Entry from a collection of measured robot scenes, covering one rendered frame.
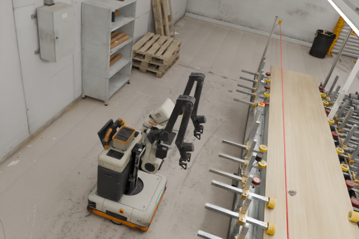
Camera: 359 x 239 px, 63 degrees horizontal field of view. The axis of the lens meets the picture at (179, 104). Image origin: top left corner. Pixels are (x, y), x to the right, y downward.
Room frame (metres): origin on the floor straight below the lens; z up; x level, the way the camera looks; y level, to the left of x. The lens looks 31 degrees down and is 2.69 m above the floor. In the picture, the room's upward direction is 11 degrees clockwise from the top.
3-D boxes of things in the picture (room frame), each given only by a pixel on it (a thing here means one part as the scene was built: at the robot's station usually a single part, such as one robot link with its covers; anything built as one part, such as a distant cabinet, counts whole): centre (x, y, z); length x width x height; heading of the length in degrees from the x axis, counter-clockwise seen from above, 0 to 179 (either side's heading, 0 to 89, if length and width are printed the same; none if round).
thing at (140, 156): (2.19, 0.17, 0.68); 0.28 x 0.27 x 0.25; 170
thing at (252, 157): (1.99, -0.71, 0.90); 0.04 x 0.04 x 0.48; 79
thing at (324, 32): (8.72, -3.76, 0.36); 0.59 x 0.58 x 0.73; 169
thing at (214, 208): (1.47, -0.58, 0.95); 0.50 x 0.04 x 0.04; 79
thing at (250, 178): (1.74, -0.66, 0.87); 0.04 x 0.04 x 0.48; 79
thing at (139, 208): (2.16, 0.35, 0.16); 0.67 x 0.64 x 0.25; 80
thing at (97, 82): (4.41, 1.29, 0.78); 0.90 x 0.45 x 1.55; 169
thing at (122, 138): (2.18, 0.46, 0.87); 0.23 x 0.15 x 0.11; 170
